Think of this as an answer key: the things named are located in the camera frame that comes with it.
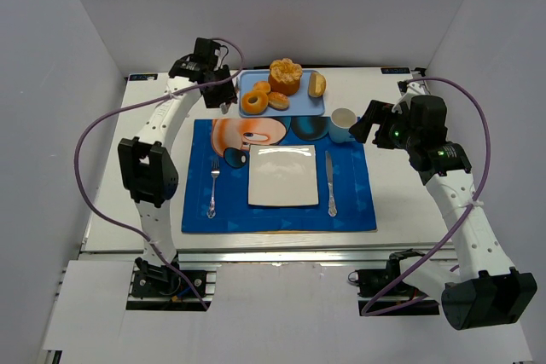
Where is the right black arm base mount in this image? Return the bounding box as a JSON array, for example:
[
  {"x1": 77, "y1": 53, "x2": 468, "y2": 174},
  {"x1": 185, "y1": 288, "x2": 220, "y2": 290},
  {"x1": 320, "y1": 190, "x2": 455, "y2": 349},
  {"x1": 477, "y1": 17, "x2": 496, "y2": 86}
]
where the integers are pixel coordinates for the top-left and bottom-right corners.
[{"x1": 347, "y1": 249, "x2": 439, "y2": 316}]

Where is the ring donut bread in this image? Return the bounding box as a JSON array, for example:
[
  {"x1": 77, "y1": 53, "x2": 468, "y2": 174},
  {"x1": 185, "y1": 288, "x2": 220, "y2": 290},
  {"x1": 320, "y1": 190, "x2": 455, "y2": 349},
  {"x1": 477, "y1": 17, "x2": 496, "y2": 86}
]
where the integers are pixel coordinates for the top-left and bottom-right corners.
[{"x1": 241, "y1": 90, "x2": 269, "y2": 115}]

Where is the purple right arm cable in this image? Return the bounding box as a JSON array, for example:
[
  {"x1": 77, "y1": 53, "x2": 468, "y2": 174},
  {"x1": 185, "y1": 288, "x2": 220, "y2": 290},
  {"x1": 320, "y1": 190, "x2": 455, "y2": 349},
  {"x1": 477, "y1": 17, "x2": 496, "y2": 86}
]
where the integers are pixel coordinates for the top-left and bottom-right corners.
[{"x1": 360, "y1": 77, "x2": 491, "y2": 317}]

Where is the white and blue mug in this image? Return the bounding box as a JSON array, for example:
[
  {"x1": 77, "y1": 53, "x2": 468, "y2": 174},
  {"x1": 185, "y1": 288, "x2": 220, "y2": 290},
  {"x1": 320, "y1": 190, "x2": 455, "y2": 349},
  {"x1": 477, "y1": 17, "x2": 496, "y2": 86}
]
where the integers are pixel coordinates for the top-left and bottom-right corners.
[{"x1": 328, "y1": 108, "x2": 357, "y2": 144}]

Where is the white square plate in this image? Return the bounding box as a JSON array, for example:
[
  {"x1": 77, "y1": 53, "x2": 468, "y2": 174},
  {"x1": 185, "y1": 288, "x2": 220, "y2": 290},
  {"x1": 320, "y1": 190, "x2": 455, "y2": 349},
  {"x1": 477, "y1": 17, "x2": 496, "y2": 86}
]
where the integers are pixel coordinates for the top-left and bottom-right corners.
[{"x1": 247, "y1": 145, "x2": 319, "y2": 207}]

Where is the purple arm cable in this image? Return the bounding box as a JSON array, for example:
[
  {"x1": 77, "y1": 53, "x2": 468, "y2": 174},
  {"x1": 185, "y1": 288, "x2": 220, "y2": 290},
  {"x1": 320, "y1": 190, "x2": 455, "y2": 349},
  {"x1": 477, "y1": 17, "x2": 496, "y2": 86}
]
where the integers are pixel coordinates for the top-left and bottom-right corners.
[
  {"x1": 360, "y1": 77, "x2": 491, "y2": 317},
  {"x1": 73, "y1": 38, "x2": 247, "y2": 312}
]

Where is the aluminium frame rail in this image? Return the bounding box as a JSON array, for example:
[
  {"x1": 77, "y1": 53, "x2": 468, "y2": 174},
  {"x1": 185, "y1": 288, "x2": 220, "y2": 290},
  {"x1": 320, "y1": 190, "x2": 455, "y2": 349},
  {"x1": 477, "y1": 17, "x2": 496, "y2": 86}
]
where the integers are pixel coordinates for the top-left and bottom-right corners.
[{"x1": 178, "y1": 243, "x2": 433, "y2": 263}]

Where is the silver table knife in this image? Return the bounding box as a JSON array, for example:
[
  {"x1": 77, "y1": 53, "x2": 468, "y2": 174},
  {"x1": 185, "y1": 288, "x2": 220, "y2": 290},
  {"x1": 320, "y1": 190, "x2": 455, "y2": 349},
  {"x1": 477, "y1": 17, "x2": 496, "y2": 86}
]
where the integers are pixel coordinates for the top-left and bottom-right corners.
[{"x1": 325, "y1": 151, "x2": 337, "y2": 217}]

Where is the small round bun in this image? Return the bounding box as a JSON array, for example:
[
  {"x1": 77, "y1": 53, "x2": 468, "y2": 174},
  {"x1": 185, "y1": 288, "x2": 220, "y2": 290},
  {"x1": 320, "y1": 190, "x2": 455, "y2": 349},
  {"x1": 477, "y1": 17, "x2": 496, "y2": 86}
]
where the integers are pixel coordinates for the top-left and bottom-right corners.
[{"x1": 253, "y1": 81, "x2": 271, "y2": 94}]

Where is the blue corner label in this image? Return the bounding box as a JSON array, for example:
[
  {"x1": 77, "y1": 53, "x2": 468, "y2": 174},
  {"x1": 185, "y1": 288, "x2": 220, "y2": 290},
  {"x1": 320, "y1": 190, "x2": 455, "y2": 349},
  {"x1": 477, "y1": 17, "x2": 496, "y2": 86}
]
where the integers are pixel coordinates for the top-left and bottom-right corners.
[
  {"x1": 380, "y1": 66, "x2": 411, "y2": 75},
  {"x1": 128, "y1": 73, "x2": 158, "y2": 82}
]

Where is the silver fork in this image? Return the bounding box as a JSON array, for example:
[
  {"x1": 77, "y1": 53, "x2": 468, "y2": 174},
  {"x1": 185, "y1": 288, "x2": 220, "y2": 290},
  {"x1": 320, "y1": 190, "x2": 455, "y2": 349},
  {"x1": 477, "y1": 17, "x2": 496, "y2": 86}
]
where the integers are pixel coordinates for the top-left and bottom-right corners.
[{"x1": 206, "y1": 156, "x2": 220, "y2": 219}]

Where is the light blue tray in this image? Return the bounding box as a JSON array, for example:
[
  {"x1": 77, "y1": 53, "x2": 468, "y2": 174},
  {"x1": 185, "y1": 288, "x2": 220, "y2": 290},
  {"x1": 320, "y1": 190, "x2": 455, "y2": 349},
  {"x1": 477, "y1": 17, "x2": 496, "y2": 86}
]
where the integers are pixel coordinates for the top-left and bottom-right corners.
[{"x1": 236, "y1": 69, "x2": 325, "y2": 118}]

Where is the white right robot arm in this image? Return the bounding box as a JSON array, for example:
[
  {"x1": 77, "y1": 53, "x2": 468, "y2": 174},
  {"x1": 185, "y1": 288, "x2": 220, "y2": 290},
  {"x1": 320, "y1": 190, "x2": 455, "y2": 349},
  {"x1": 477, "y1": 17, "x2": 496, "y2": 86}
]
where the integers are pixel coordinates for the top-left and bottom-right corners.
[{"x1": 350, "y1": 79, "x2": 537, "y2": 330}]

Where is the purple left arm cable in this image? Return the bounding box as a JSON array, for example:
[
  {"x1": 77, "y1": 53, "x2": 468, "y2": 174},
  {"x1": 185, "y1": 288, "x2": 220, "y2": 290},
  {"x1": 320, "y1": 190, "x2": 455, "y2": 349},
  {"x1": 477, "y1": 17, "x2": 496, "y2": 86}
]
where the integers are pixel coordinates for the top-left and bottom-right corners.
[{"x1": 73, "y1": 38, "x2": 247, "y2": 312}]

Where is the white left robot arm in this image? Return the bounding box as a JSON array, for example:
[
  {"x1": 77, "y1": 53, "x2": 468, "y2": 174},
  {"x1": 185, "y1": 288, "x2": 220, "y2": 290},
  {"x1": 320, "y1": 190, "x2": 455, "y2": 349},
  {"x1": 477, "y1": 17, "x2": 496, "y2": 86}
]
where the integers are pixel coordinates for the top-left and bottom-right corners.
[{"x1": 118, "y1": 38, "x2": 237, "y2": 298}]

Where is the cut half bread roll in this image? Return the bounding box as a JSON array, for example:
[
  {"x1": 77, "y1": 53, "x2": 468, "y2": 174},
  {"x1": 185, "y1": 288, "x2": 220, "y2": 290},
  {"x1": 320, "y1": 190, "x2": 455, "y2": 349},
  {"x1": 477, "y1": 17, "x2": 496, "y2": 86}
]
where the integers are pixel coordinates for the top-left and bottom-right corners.
[{"x1": 308, "y1": 72, "x2": 327, "y2": 98}]

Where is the blue cartoon placemat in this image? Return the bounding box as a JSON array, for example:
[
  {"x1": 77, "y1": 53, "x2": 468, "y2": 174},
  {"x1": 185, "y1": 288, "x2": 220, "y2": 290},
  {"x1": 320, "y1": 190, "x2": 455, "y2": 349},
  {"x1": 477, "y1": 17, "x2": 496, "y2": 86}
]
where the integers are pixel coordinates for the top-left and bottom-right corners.
[{"x1": 181, "y1": 116, "x2": 377, "y2": 234}]

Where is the right blue corner label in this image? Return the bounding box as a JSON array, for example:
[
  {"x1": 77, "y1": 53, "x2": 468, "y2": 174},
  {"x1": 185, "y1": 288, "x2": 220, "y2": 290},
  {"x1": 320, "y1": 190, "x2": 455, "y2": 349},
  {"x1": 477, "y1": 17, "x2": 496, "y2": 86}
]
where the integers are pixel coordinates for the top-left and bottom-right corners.
[{"x1": 380, "y1": 66, "x2": 411, "y2": 75}]

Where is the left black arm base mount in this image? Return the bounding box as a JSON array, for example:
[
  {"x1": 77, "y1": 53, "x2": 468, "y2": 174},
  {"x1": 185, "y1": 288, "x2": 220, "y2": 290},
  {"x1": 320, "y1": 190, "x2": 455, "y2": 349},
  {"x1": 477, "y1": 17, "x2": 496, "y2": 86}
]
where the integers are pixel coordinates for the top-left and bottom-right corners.
[{"x1": 125, "y1": 257, "x2": 213, "y2": 312}]

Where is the tall orange cake bread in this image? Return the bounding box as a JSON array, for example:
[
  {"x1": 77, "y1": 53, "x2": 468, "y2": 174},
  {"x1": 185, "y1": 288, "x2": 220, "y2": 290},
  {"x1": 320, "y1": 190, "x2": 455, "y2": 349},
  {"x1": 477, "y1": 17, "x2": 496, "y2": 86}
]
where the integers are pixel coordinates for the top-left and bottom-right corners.
[{"x1": 268, "y1": 58, "x2": 303, "y2": 96}]

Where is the left blue corner label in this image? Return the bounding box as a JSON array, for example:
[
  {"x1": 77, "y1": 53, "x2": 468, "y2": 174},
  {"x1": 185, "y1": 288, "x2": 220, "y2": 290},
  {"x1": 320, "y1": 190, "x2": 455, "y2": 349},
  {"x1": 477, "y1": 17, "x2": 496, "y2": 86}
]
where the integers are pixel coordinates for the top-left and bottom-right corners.
[{"x1": 128, "y1": 73, "x2": 158, "y2": 82}]

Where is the glazed round bun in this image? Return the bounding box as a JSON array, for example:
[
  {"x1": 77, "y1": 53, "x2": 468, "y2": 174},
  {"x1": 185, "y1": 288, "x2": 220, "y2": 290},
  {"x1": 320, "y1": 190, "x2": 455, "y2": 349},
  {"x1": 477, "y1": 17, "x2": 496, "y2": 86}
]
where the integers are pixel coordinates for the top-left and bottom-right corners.
[{"x1": 268, "y1": 91, "x2": 290, "y2": 111}]

